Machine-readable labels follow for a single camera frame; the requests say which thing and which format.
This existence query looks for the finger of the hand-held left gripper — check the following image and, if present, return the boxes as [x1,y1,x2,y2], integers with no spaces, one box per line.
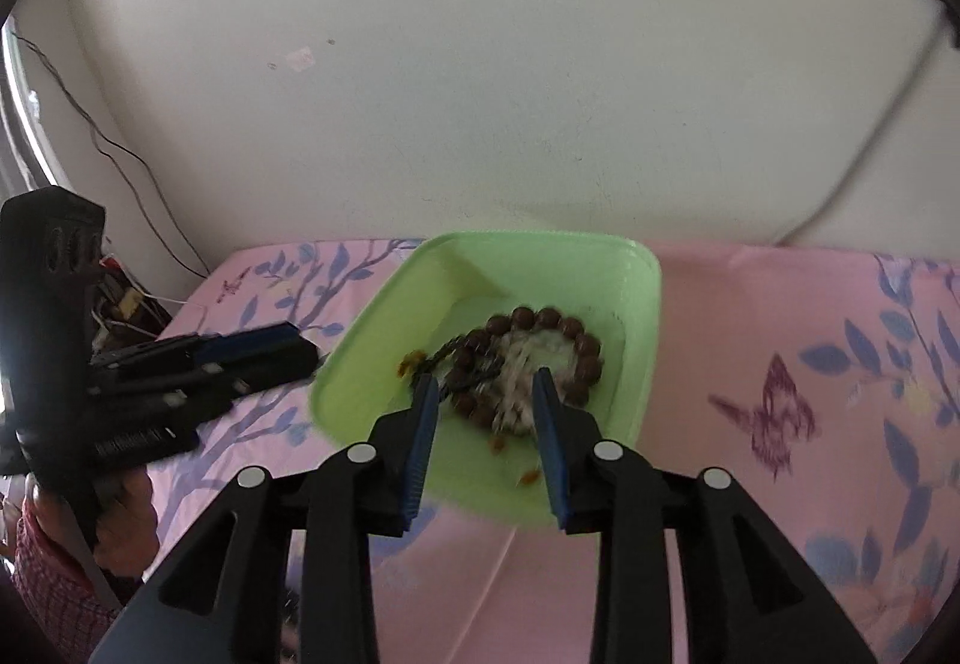
[91,322,321,386]
[86,367,254,429]

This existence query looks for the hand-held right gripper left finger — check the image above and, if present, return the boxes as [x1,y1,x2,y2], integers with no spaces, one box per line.
[88,373,442,664]

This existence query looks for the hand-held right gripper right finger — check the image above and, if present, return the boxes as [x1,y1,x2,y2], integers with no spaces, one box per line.
[531,367,880,664]

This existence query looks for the white pearly jewelry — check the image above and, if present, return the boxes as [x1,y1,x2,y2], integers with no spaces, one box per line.
[486,330,580,434]

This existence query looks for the dark bead chain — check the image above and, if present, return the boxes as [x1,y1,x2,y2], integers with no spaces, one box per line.
[409,332,512,411]

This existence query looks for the brown wooden bead bracelet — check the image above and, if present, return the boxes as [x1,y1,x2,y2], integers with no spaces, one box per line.
[452,306,605,438]

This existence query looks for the green plastic container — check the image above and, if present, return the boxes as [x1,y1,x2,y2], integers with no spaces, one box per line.
[310,230,662,528]

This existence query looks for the person's left forearm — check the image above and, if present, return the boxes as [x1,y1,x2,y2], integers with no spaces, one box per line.
[6,503,145,664]

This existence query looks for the person's left hand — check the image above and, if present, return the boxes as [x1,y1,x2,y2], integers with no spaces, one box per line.
[19,465,160,579]

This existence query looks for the pink floral bed sheet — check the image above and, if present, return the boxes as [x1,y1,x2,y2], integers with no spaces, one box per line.
[146,236,960,664]

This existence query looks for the tangled cable bundle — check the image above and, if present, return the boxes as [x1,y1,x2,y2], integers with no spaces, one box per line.
[90,253,188,344]

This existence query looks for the thin dark wall cable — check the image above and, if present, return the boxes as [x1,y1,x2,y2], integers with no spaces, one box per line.
[10,32,212,280]

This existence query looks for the grey frame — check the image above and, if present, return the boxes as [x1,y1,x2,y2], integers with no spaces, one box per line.
[0,17,47,204]

